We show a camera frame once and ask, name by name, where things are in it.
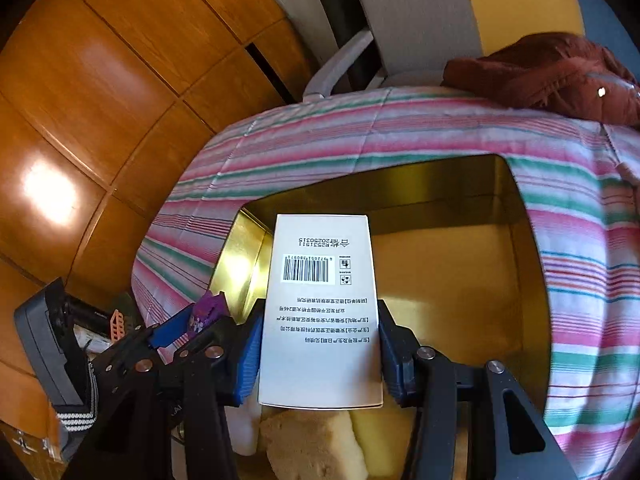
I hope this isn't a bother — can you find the maroon and gold tin box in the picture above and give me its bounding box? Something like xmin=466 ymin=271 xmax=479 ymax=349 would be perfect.
xmin=210 ymin=154 xmax=556 ymax=480

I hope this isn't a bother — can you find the red-brown jacket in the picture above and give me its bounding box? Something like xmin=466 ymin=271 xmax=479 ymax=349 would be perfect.
xmin=441 ymin=32 xmax=640 ymax=127

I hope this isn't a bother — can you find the green and white carton box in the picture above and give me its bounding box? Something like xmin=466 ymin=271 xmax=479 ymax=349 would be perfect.
xmin=257 ymin=214 xmax=385 ymax=409

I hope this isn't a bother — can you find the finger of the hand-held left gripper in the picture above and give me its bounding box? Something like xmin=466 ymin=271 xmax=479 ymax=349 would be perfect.
xmin=172 ymin=316 xmax=232 ymax=361
xmin=97 ymin=304 xmax=196 ymax=376

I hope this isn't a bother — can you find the grey office chair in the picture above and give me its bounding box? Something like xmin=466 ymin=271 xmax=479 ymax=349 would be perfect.
xmin=300 ymin=0 xmax=483 ymax=101

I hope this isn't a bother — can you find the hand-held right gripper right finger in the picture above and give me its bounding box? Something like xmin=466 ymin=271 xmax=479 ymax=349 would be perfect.
xmin=375 ymin=299 xmax=576 ymax=480

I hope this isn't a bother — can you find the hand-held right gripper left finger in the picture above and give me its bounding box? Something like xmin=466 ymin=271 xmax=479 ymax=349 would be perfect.
xmin=65 ymin=300 xmax=265 ymax=480

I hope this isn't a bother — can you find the yellow backrest panel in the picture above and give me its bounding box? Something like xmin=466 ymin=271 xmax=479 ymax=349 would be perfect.
xmin=457 ymin=0 xmax=587 ymax=58

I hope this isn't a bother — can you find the striped blanket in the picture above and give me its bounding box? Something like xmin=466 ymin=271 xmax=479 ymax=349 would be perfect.
xmin=131 ymin=85 xmax=640 ymax=471

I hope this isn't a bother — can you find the purple snack packet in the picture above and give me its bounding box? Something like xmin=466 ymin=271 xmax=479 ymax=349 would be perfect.
xmin=185 ymin=290 xmax=228 ymax=338

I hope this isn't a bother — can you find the blue backrest panel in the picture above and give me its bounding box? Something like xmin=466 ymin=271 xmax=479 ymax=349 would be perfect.
xmin=562 ymin=0 xmax=638 ymax=83

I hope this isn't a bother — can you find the black and white woven strap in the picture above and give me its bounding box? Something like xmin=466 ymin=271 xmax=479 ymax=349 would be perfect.
xmin=56 ymin=360 xmax=100 ymax=433

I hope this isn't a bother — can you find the wooden cabinet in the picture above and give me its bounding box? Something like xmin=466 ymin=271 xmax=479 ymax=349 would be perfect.
xmin=0 ymin=0 xmax=321 ymax=480

